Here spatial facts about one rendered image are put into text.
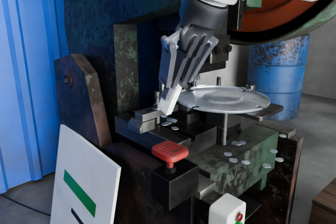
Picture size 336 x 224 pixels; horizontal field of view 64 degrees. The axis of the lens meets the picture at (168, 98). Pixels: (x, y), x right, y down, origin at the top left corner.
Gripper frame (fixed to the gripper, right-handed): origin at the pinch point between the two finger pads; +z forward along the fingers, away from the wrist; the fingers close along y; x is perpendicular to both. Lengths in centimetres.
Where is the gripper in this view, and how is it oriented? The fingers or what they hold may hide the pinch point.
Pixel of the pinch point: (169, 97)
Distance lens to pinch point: 54.4
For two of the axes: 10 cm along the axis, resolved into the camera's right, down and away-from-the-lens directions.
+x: -6.2, -6.0, 5.1
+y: 7.3, -1.9, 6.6
